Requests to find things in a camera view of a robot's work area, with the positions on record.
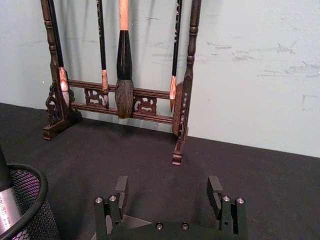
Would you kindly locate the thin black brush, tan ferrule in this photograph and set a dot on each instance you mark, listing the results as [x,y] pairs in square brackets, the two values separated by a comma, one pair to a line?
[104,80]

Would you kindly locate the dark carved wooden brush rack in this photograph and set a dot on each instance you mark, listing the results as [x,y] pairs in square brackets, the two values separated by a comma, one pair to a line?
[155,95]

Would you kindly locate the thin black brush, grey tip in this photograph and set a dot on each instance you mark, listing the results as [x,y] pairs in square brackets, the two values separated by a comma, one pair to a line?
[63,82]

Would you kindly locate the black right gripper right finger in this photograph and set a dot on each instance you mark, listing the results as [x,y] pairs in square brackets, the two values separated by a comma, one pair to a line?
[231,215]

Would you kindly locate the black marker with silver band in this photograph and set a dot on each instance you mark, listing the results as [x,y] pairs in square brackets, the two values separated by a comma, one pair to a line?
[8,190]

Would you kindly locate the thin black brush, orange tip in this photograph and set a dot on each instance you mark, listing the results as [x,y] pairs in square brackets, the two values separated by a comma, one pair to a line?
[176,50]

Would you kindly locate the black mesh pen cup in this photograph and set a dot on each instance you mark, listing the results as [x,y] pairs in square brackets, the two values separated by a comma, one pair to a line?
[37,207]

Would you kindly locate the black table cloth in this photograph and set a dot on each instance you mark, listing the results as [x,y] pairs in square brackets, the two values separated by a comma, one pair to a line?
[262,190]

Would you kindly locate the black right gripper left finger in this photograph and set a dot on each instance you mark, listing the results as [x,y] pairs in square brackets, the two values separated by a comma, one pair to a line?
[110,215]

